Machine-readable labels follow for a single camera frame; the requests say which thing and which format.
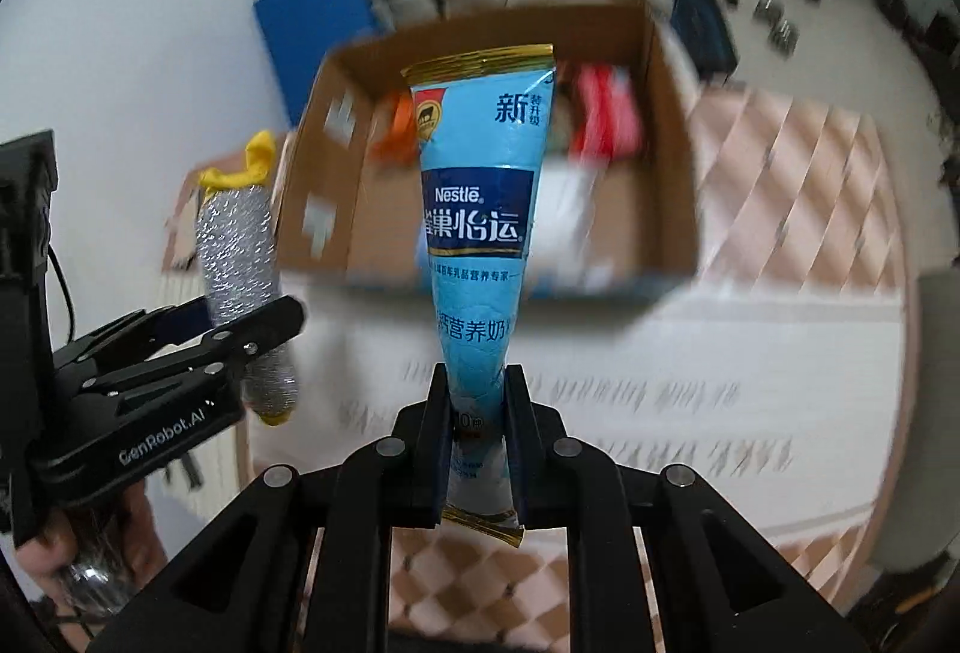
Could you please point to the chrome dumbbell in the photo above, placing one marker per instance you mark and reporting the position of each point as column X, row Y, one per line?
column 769, row 12
column 783, row 38

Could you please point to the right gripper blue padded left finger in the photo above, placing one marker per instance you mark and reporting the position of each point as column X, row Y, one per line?
column 421, row 479

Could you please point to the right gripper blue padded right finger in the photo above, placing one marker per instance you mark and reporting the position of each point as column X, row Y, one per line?
column 531, row 430

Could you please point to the person's left hand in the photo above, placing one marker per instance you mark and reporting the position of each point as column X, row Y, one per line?
column 79, row 552

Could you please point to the open cardboard box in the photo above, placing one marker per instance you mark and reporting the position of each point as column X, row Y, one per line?
column 419, row 162

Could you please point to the checkered table cloth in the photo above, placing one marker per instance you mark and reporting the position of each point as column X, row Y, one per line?
column 776, row 374

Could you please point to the red snack packet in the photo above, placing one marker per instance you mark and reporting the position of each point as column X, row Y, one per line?
column 608, row 120

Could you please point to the blue Nestle milk powder pouch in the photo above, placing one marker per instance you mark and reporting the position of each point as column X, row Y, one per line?
column 482, row 125

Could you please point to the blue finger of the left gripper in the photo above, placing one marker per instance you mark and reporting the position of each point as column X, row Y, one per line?
column 135, row 337

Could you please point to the white soft pouch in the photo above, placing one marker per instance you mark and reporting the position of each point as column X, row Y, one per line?
column 559, row 260

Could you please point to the orange snack packet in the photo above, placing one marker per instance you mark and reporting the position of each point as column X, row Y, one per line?
column 393, row 141

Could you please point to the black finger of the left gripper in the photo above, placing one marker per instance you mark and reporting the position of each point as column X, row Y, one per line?
column 231, row 347

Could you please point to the blue folded mat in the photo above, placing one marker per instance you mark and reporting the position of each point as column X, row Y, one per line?
column 299, row 33

